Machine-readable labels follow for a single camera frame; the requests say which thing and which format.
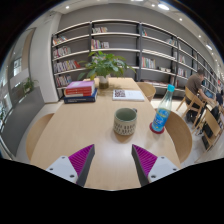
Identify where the far right wooden chair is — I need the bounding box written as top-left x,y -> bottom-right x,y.
137,82 -> 156,101

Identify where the patterned ceramic mug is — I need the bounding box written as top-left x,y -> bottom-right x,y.
113,108 -> 137,136

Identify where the black backpack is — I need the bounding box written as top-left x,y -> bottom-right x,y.
202,123 -> 213,138

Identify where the dark blue book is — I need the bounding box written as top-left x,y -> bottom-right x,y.
64,88 -> 98,104

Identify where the small plant on ledge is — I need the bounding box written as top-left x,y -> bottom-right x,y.
23,78 -> 37,94

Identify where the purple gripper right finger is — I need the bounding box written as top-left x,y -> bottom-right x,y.
132,145 -> 179,186

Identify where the open white magazine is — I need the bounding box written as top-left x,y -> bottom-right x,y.
112,89 -> 144,101

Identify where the red round coaster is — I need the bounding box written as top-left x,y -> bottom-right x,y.
149,122 -> 165,134

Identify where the wooden chair with bag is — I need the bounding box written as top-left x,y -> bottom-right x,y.
195,110 -> 223,150

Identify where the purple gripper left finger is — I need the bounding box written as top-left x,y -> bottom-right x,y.
47,144 -> 95,187

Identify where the clear blue water bottle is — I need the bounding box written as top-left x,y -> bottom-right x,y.
153,84 -> 175,130

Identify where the grey wall bookshelf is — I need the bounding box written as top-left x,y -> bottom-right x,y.
52,19 -> 218,97

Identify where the right near wooden chair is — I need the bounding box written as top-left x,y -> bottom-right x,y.
165,112 -> 192,162

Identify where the red book on stack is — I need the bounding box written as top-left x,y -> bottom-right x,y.
64,81 -> 95,96

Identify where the left near wooden chair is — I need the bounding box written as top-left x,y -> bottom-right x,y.
26,113 -> 53,160

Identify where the wooden chair under person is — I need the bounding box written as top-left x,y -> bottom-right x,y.
179,88 -> 205,127

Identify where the green potted plant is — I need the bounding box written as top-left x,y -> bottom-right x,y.
78,51 -> 134,89

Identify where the seated person brown shirt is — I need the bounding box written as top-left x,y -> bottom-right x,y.
186,69 -> 208,100

